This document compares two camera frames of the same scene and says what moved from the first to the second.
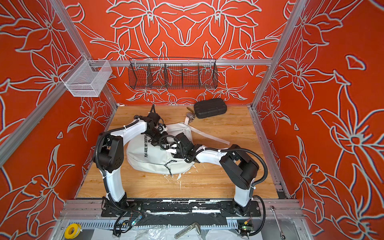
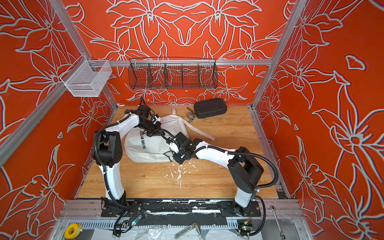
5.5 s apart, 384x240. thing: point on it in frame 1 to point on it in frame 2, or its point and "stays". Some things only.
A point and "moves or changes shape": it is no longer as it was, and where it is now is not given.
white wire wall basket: x=87 y=78 stays
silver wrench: x=282 y=235 stays
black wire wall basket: x=170 y=73 stays
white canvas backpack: x=145 y=155 moves or changes shape
